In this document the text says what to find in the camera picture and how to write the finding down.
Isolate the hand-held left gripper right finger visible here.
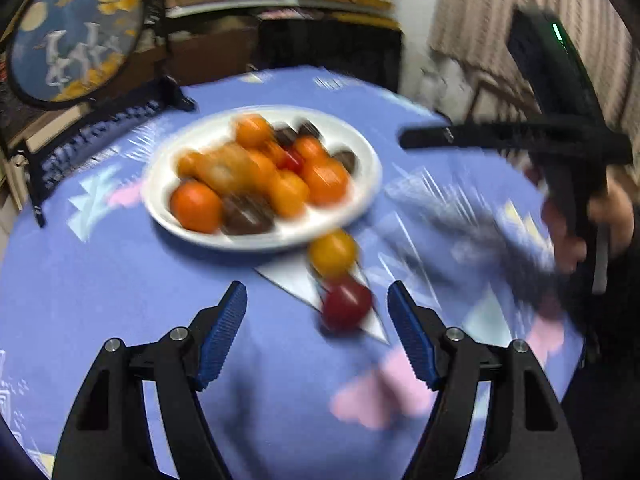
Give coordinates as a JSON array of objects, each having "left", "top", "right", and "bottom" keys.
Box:
[{"left": 387, "top": 281, "right": 583, "bottom": 480}]

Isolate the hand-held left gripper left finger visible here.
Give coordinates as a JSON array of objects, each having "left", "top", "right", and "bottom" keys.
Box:
[{"left": 52, "top": 281, "right": 248, "bottom": 480}]

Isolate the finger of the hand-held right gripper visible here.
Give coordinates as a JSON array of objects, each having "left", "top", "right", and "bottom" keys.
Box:
[
  {"left": 398, "top": 121, "right": 633, "bottom": 166},
  {"left": 395, "top": 180, "right": 581, "bottom": 321}
]

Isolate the large red plum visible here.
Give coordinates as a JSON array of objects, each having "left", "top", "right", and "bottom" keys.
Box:
[{"left": 320, "top": 280, "right": 374, "bottom": 333}]

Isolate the white round plate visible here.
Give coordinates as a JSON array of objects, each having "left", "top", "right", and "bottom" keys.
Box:
[{"left": 141, "top": 105, "right": 383, "bottom": 252}]

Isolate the yellow-orange round fruit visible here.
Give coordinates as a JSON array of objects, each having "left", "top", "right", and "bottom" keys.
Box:
[{"left": 308, "top": 230, "right": 359, "bottom": 280}]

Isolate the large dark brown fruit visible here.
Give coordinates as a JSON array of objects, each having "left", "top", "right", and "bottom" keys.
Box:
[{"left": 220, "top": 194, "right": 277, "bottom": 236}]

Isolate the pile of mandarin oranges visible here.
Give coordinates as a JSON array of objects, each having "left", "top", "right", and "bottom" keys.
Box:
[{"left": 170, "top": 114, "right": 351, "bottom": 235}]

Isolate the person's right hand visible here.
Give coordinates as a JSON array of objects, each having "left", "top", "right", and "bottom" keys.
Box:
[{"left": 541, "top": 165, "right": 636, "bottom": 275}]

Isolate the blue printed tablecloth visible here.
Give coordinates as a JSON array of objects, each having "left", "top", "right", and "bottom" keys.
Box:
[{"left": 0, "top": 65, "right": 586, "bottom": 480}]

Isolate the beige checked curtain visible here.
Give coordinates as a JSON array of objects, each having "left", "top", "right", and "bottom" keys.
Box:
[{"left": 429, "top": 0, "right": 633, "bottom": 131}]

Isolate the round deer embroidery screen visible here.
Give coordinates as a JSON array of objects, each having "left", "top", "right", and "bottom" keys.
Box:
[{"left": 0, "top": 0, "right": 197, "bottom": 228}]

